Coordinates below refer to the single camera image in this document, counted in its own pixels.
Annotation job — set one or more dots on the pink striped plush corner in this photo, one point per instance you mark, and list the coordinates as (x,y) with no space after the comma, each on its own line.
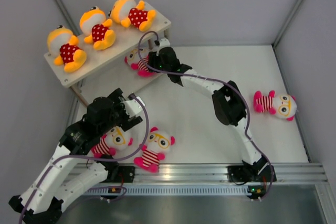
(135,60)

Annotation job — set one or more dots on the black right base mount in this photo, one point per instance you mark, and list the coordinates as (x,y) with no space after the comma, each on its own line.
(246,174)

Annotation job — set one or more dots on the white slotted cable duct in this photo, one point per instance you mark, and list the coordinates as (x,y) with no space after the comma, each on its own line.
(187,190)

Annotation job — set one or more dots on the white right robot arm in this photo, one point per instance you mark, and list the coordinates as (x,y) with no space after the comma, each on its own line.
(230,108)

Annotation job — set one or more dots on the aluminium mounting rail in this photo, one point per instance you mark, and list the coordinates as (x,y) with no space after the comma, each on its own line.
(286,173)

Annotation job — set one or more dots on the yellow plush toy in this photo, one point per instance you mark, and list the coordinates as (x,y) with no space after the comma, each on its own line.
(129,12)
(96,28)

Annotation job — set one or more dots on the pink striped plush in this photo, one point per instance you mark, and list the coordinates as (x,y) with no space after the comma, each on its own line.
(282,106)
(113,141)
(158,144)

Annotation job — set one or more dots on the yellow plush red dotted shirt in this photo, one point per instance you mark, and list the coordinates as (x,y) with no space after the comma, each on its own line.
(63,46)

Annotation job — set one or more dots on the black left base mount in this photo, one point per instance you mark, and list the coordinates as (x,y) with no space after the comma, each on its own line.
(121,174)

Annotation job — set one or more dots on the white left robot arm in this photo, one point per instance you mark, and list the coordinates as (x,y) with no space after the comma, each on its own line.
(71,172)

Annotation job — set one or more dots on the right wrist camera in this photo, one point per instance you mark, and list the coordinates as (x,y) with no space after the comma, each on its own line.
(161,43)

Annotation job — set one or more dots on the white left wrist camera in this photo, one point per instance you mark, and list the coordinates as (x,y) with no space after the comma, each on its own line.
(133,105)

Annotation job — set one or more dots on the white two-tier shelf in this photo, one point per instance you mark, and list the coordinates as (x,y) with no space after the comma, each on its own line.
(105,70)

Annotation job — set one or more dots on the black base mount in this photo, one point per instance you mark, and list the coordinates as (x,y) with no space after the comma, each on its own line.
(121,174)
(246,174)

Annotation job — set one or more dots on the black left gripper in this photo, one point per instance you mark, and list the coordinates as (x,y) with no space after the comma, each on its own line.
(127,122)

